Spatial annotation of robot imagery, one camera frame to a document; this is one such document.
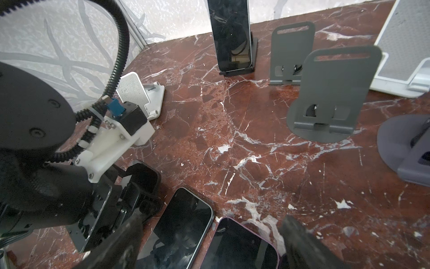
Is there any black square phone stand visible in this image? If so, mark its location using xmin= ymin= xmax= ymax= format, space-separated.
xmin=377 ymin=114 xmax=430 ymax=187

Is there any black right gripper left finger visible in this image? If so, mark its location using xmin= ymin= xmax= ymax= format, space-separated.
xmin=75 ymin=215 xmax=143 ymax=269

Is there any black phone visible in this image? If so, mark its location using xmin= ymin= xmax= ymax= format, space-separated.
xmin=200 ymin=217 xmax=280 ymax=269
xmin=207 ymin=0 xmax=251 ymax=60
xmin=135 ymin=187 xmax=215 ymax=269

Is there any grey round-base phone stand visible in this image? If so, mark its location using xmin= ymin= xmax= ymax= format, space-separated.
xmin=287 ymin=45 xmax=382 ymax=143

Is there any black round-base phone stand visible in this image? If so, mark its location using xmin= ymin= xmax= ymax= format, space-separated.
xmin=269 ymin=21 xmax=315 ymax=85

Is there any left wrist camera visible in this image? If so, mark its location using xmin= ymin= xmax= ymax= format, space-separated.
xmin=75 ymin=99 xmax=155 ymax=183

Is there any white left phone stand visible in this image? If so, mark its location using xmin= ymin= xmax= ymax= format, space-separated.
xmin=116 ymin=72 xmax=165 ymax=121

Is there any white phone stand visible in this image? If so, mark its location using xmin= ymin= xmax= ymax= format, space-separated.
xmin=370 ymin=0 xmax=430 ymax=98
xmin=116 ymin=72 xmax=165 ymax=121

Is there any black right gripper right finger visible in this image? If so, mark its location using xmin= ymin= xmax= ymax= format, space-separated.
xmin=278 ymin=216 xmax=349 ymax=269

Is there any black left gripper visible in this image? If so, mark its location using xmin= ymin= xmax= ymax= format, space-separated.
xmin=1 ymin=63 xmax=161 ymax=252

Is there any black rear phone stand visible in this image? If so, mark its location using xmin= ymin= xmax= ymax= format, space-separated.
xmin=218 ymin=32 xmax=258 ymax=77

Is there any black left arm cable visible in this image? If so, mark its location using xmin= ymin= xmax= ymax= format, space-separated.
xmin=0 ymin=0 xmax=131 ymax=164

